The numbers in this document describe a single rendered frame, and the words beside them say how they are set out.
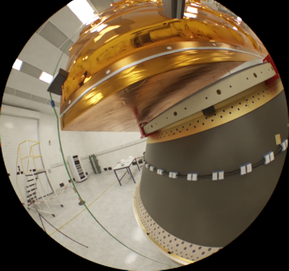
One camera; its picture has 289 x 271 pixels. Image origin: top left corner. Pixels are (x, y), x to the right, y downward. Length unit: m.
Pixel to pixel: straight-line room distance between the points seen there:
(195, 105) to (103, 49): 0.29
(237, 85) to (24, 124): 7.35
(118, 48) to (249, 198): 0.50
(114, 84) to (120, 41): 0.12
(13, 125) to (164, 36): 7.15
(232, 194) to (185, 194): 0.15
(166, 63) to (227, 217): 0.42
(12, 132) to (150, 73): 7.01
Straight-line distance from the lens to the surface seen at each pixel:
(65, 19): 3.79
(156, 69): 0.19
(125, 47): 0.25
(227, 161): 0.28
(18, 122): 7.19
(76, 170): 6.90
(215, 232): 0.37
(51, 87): 0.37
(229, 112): 0.30
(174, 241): 0.46
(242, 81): 0.30
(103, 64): 0.25
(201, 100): 0.27
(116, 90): 0.19
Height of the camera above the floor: 1.65
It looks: 7 degrees up
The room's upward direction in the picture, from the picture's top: 19 degrees counter-clockwise
